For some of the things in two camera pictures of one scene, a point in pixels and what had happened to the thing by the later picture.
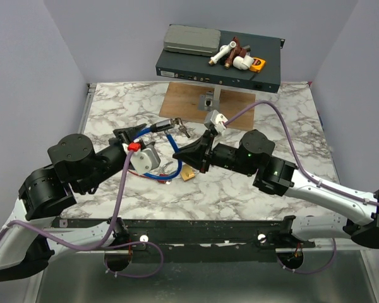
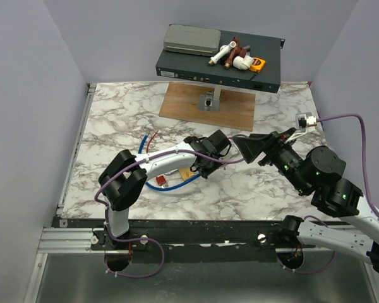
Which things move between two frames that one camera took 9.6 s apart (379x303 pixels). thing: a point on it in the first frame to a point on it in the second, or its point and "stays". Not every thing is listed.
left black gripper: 122,136 to 204,173
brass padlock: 187,172 stays
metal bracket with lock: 210,101 stays
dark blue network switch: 269,50 stays
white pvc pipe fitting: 223,50 stays
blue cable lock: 164,125 to 168,187
